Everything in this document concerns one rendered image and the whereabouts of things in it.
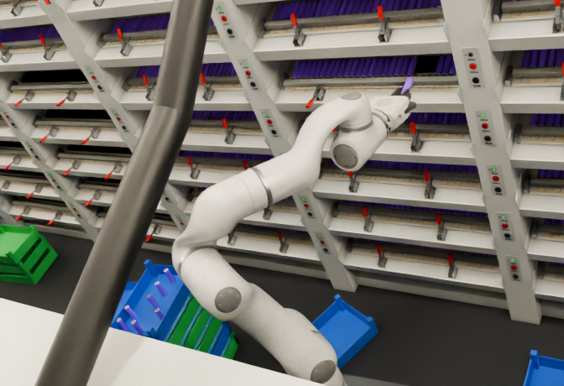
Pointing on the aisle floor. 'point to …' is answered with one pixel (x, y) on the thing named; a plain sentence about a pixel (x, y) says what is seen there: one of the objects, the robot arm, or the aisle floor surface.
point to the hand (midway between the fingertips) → (400, 96)
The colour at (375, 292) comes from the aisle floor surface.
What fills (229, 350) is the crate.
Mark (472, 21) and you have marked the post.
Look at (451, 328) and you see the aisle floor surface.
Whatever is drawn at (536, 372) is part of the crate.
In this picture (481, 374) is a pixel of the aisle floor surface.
